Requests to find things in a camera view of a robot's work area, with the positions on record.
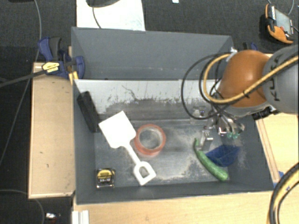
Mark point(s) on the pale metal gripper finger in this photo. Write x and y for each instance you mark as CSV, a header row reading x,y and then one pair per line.
x,y
205,134
208,144

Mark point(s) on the blue plastic dish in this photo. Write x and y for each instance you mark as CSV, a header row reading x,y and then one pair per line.
x,y
223,156

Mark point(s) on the green toy cucumber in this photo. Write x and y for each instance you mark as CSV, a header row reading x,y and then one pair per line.
x,y
210,165

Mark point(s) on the red tape roll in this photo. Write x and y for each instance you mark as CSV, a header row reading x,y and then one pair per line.
x,y
140,146

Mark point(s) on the white toy shovel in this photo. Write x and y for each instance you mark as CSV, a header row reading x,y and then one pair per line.
x,y
119,129

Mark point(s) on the grey metal bin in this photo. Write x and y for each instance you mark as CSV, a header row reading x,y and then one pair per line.
x,y
149,55

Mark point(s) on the yellow and black tape measure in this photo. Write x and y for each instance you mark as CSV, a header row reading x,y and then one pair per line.
x,y
105,177

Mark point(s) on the black flat block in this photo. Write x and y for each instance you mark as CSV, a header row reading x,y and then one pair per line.
x,y
87,112

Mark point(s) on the pale wood board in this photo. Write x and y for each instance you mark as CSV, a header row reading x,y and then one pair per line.
x,y
52,134

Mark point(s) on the black cylinder on white bracket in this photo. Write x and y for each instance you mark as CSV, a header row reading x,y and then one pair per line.
x,y
264,113

